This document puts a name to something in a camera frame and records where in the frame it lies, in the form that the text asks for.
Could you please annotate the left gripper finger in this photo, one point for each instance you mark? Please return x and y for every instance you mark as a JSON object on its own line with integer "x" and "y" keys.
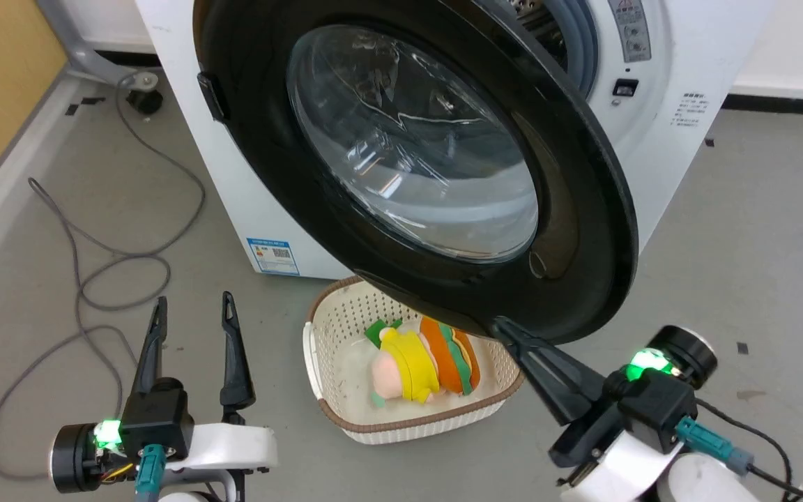
{"x": 149, "y": 352}
{"x": 235, "y": 362}

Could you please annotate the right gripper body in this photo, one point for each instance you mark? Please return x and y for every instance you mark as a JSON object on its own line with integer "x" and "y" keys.
{"x": 617, "y": 470}

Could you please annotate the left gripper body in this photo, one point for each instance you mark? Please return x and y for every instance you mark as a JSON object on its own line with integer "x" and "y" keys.
{"x": 234, "y": 446}

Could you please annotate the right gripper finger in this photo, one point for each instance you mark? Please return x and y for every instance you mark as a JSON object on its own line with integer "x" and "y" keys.
{"x": 562, "y": 366}
{"x": 548, "y": 387}

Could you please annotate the black round glass washer door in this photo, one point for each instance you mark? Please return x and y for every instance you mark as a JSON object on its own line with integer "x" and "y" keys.
{"x": 583, "y": 230}

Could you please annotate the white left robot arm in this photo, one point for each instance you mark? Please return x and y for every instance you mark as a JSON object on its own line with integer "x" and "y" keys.
{"x": 189, "y": 496}

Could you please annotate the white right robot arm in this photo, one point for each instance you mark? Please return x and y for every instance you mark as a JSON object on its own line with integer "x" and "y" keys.
{"x": 698, "y": 484}

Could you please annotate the white front-load washing machine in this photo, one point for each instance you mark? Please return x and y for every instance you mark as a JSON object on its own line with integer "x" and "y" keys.
{"x": 234, "y": 188}

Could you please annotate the hamburger plush toy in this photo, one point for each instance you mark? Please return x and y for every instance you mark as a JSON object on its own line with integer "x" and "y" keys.
{"x": 454, "y": 362}

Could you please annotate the blue energy label sticker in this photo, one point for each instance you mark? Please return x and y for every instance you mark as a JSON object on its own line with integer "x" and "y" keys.
{"x": 273, "y": 256}

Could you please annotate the white woven laundry basket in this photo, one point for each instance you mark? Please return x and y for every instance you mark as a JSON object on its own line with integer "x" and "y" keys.
{"x": 344, "y": 322}

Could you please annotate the doll with yellow shirt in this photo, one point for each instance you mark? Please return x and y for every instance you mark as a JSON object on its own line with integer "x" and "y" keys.
{"x": 412, "y": 364}

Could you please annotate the black caster wheel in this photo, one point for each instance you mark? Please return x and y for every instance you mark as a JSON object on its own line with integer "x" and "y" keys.
{"x": 145, "y": 102}

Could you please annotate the grey metal stand leg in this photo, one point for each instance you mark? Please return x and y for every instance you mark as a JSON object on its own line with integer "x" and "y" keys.
{"x": 88, "y": 59}

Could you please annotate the grey warning label sticker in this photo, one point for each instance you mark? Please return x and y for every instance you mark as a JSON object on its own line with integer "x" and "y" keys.
{"x": 630, "y": 31}

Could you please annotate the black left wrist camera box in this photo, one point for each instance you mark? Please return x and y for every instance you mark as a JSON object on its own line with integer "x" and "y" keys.
{"x": 157, "y": 422}

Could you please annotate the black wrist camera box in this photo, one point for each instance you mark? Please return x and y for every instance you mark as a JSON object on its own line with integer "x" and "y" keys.
{"x": 656, "y": 411}
{"x": 157, "y": 422}

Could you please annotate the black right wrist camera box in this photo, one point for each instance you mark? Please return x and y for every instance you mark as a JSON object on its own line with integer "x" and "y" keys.
{"x": 656, "y": 411}

